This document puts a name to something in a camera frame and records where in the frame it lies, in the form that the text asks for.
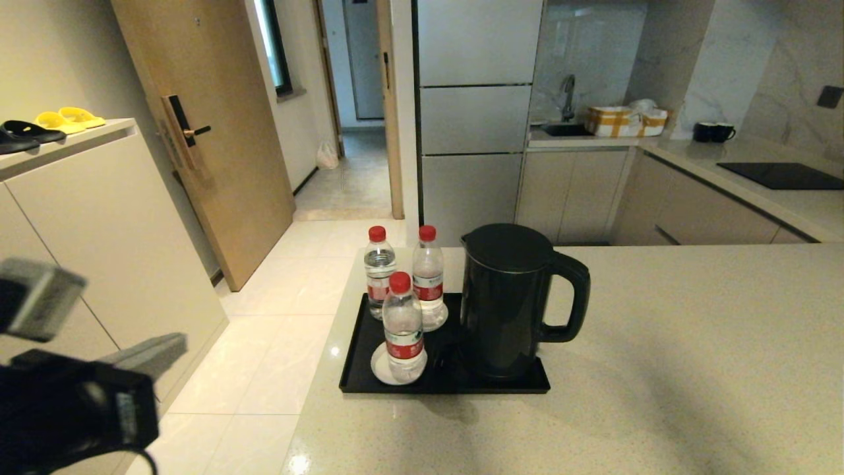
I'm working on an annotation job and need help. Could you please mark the black rectangular serving tray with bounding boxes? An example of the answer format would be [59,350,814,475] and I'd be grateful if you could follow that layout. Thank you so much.
[339,292,551,395]

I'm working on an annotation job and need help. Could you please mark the beige kitchen base cabinets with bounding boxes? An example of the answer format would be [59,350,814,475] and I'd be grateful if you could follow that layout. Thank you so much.
[516,148,818,246]

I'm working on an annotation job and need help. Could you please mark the yellow striped white box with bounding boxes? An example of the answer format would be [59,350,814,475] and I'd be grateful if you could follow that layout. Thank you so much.
[586,105,668,139]

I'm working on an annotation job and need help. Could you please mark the white hallway door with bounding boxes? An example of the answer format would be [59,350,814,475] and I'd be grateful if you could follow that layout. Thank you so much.
[343,0,385,121]

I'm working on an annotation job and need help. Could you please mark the black induction cooktop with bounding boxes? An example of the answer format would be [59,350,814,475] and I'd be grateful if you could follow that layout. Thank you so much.
[717,162,844,191]

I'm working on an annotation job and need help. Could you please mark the silver refrigerator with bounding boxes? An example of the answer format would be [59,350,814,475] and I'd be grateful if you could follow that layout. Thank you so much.
[414,0,545,248]

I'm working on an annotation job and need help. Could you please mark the beige shoe cabinet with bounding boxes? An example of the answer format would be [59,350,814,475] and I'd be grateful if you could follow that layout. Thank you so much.
[0,119,229,475]

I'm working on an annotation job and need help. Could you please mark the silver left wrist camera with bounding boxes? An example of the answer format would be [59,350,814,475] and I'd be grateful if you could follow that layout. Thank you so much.
[0,257,88,342]

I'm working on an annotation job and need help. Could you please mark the narrow wooden door leaf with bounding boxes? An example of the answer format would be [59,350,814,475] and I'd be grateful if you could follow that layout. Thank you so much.
[377,0,405,220]

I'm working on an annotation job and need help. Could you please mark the yellow slipper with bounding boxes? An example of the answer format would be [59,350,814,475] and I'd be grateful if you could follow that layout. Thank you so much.
[34,111,86,135]
[58,107,106,129]

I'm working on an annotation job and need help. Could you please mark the black electric kettle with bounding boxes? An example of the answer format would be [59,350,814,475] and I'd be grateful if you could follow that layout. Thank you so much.
[460,223,591,382]

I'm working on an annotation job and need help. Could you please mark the chrome kitchen faucet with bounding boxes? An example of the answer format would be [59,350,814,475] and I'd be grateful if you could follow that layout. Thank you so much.
[560,75,578,123]

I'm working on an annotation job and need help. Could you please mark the black electronic door lock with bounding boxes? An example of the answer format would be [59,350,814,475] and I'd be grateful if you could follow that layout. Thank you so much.
[162,95,212,174]

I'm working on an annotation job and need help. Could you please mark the black slipper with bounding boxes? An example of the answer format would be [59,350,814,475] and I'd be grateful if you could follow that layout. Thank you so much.
[2,120,67,144]
[0,127,40,156]

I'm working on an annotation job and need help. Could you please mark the clear water bottle red cap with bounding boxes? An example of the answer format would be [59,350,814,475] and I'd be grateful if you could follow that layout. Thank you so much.
[412,225,446,331]
[365,226,398,321]
[382,271,426,383]

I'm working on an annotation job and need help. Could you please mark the light wooden entrance door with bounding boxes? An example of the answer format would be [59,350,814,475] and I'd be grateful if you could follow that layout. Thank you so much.
[109,0,295,292]

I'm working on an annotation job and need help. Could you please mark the dark framed window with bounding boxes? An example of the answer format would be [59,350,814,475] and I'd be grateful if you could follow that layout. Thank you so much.
[254,0,294,98]

